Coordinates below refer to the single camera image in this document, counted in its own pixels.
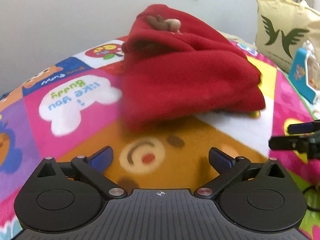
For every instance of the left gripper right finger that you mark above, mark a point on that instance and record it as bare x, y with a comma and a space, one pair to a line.
231, 170

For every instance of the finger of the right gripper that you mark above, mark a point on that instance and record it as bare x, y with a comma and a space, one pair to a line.
304, 128
286, 143

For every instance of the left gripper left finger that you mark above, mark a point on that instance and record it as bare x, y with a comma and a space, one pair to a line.
90, 170

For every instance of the red fleece hooded jacket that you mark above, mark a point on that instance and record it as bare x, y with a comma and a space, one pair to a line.
176, 65

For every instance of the blue toy box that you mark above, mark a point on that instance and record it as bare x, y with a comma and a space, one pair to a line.
304, 73

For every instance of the colourful cartoon play mat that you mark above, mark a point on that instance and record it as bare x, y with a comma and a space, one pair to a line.
73, 108

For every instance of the beige plush blanket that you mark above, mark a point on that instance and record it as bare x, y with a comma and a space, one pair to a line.
236, 39

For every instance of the cream tote bag green bird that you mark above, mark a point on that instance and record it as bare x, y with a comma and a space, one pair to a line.
283, 27

